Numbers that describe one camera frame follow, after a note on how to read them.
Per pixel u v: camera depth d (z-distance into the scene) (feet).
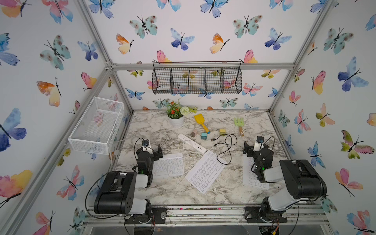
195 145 3.23
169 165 2.98
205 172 2.91
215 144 3.32
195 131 3.42
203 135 3.43
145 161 2.23
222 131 3.55
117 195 1.45
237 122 3.75
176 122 3.46
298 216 2.33
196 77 3.22
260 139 2.59
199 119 3.76
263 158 2.29
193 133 3.41
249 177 2.84
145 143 2.53
